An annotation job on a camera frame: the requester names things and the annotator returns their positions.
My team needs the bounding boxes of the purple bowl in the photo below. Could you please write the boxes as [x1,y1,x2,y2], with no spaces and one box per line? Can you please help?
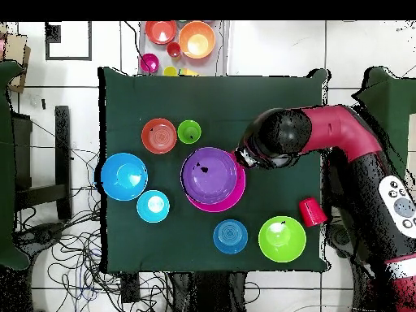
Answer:
[180,146,239,206]

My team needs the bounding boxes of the large pink bowl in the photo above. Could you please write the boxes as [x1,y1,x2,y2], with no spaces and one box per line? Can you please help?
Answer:
[185,150,247,214]

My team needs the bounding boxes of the green cup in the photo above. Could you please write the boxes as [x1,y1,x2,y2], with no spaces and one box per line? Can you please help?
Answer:
[176,119,202,145]

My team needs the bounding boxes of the lime green bowl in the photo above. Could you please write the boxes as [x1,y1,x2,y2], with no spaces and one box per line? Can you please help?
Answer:
[258,215,307,263]

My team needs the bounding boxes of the small cyan ribbed bowl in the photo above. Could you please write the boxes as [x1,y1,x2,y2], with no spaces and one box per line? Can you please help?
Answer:
[136,189,171,224]

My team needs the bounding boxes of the blue straight-sided bowl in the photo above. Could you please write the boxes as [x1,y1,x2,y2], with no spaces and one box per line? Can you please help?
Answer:
[212,219,249,255]

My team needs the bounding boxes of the dark green table cloth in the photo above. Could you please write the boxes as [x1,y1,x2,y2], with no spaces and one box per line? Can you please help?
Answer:
[97,66,331,274]
[0,60,30,271]
[352,66,416,183]

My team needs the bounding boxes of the large blue bowl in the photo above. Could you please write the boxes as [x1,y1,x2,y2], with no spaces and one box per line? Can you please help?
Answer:
[100,152,149,202]

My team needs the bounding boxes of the grey tray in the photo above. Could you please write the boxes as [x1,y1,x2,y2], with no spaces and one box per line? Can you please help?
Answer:
[138,20,231,77]

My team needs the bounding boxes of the red ribbed cup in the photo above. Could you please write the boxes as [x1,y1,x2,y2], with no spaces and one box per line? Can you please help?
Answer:
[297,197,328,228]

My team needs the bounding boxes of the magenta cup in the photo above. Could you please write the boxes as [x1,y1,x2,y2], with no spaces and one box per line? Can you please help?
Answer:
[139,52,161,74]

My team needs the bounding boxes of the small red cup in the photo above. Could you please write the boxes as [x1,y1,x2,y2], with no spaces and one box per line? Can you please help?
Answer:
[166,41,182,59]

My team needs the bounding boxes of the light orange bowl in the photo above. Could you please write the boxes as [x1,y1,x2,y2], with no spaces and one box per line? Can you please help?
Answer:
[178,20,216,60]

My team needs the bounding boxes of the red-orange bowl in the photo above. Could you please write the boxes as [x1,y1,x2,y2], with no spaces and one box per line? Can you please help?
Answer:
[145,20,178,46]

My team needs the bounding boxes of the cardboard box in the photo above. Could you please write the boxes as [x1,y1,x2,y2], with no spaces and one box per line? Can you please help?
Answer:
[0,33,32,93]

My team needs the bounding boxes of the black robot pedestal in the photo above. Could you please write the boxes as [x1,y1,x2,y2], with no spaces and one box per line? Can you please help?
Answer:
[173,271,249,312]

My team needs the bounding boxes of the black bench frame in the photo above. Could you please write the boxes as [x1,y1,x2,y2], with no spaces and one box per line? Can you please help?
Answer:
[12,105,73,221]

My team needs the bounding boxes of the black floor cables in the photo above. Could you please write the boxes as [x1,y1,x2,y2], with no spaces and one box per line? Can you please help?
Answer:
[15,142,170,312]

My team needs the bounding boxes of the black square frame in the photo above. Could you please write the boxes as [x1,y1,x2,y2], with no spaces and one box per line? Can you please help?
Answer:
[45,20,93,62]

